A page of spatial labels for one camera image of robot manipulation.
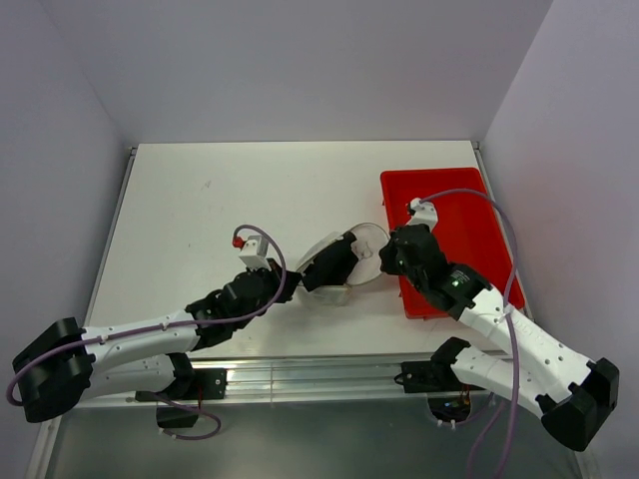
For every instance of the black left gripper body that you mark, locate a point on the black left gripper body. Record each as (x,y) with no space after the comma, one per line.
(271,278)

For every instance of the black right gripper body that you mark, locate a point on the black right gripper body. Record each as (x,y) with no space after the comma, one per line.
(393,263)

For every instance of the white mesh laundry bag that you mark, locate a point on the white mesh laundry bag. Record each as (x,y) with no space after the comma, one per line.
(370,239)

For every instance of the black bra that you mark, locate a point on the black bra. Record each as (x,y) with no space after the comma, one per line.
(332,264)

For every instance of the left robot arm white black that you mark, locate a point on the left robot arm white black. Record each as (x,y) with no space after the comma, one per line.
(68,363)

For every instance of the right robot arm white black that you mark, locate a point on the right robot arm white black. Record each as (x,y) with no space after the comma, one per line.
(571,394)

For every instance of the red plastic tray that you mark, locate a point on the red plastic tray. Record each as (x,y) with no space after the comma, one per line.
(467,231)

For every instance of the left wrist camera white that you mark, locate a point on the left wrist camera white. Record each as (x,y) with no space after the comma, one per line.
(252,252)

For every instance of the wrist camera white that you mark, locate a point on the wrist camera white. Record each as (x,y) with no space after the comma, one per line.
(422,213)
(252,252)

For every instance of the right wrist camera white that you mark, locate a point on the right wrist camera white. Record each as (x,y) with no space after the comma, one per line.
(422,213)

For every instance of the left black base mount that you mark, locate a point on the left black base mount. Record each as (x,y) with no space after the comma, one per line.
(182,404)

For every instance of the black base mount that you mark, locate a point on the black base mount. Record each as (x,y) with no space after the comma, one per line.
(449,401)
(182,404)

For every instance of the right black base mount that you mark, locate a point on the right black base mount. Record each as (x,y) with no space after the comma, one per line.
(449,401)

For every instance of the aluminium frame rail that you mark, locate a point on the aluminium frame rail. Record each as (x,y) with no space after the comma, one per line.
(319,374)

